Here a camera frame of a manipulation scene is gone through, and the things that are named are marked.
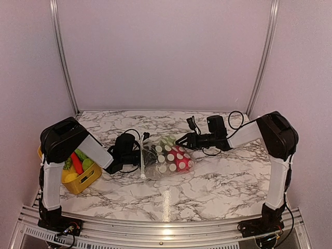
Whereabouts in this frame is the fake yellow lemon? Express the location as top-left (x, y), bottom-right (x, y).
top-left (64, 173), bottom-right (79, 183)

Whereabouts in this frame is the fake green cucumber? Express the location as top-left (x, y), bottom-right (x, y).
top-left (75, 149), bottom-right (88, 161)

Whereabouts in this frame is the left aluminium frame post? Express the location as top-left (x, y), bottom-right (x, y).
top-left (50, 0), bottom-right (80, 116)

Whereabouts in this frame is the fake orange carrot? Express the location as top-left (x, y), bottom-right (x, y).
top-left (71, 152), bottom-right (84, 175)

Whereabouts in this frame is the right aluminium frame post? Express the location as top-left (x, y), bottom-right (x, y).
top-left (246, 0), bottom-right (280, 116)

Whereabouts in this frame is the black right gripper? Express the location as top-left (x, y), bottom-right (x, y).
top-left (175, 132), bottom-right (216, 150)

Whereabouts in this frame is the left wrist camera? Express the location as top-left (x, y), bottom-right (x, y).
top-left (139, 132), bottom-right (150, 150)

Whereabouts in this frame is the fake green apple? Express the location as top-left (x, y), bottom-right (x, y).
top-left (82, 158), bottom-right (94, 171)
top-left (159, 135), bottom-right (176, 147)

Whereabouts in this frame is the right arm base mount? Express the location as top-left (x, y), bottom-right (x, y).
top-left (237, 217), bottom-right (284, 238)

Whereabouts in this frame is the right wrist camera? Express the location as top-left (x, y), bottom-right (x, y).
top-left (186, 116), bottom-right (201, 135)

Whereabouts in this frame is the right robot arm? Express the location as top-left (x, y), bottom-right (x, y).
top-left (175, 111), bottom-right (299, 232)

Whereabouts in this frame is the fake red pepper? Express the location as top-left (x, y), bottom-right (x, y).
top-left (164, 145), bottom-right (195, 172)

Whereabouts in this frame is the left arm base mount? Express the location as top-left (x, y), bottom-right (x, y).
top-left (38, 215), bottom-right (83, 237)

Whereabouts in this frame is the fake green lettuce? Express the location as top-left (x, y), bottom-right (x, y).
top-left (63, 158), bottom-right (73, 171)

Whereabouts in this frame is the aluminium frame post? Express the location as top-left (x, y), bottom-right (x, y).
top-left (246, 0), bottom-right (280, 116)
top-left (50, 0), bottom-right (80, 116)

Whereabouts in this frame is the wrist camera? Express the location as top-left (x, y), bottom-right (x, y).
top-left (186, 116), bottom-right (201, 135)
top-left (139, 132), bottom-right (150, 150)

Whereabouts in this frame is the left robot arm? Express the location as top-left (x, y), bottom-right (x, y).
top-left (38, 117), bottom-right (145, 232)

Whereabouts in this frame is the yellow plastic basket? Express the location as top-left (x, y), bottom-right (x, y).
top-left (37, 145), bottom-right (102, 195)

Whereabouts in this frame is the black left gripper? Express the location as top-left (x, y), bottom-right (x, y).
top-left (122, 145), bottom-right (168, 168)

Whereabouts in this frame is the clear polka dot zip bag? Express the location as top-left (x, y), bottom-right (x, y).
top-left (140, 135), bottom-right (196, 180)

